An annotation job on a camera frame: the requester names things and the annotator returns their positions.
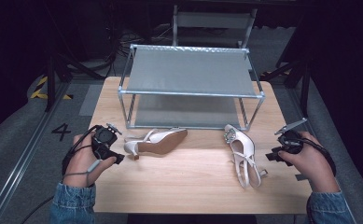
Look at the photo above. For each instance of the grey tape piece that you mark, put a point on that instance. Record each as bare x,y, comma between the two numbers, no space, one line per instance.
301,177

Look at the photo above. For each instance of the person's left hand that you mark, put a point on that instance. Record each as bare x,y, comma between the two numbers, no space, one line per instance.
82,161

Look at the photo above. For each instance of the person's right hand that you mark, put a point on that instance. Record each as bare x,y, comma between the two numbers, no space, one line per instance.
316,165

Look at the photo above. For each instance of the grey metal shoe rack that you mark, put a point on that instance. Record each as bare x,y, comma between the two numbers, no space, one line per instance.
190,73

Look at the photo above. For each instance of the white high-heeled shoe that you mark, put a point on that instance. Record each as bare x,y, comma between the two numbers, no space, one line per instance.
160,143
243,152

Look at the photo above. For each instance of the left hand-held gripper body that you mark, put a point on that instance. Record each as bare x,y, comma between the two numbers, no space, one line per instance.
103,138

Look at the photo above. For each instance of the grey folding chair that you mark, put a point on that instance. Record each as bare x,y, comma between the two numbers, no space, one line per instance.
213,21

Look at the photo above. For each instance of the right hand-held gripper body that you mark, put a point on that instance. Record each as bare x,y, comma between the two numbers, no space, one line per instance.
291,141

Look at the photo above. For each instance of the metal floor rail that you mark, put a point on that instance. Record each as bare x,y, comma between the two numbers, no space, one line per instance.
23,155
313,124

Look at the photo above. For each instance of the black metal stand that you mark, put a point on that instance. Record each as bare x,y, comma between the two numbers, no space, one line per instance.
297,74
58,71

